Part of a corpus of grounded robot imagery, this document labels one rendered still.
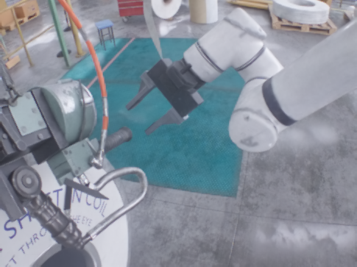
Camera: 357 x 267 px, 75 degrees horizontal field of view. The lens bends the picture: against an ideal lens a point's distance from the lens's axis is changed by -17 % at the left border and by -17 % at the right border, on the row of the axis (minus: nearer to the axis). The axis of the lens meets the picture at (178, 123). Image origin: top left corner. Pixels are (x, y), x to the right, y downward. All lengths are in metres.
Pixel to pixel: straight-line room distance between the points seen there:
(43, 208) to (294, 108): 0.47
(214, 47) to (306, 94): 0.22
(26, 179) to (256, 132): 0.39
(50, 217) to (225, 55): 0.47
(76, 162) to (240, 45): 0.39
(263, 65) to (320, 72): 0.19
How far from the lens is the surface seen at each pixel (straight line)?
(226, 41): 0.55
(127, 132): 0.73
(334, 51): 0.40
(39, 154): 0.57
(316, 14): 5.14
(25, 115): 0.51
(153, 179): 2.19
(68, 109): 0.54
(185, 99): 0.60
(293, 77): 0.42
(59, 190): 0.82
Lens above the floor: 1.69
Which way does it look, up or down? 40 degrees down
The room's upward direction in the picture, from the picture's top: 6 degrees counter-clockwise
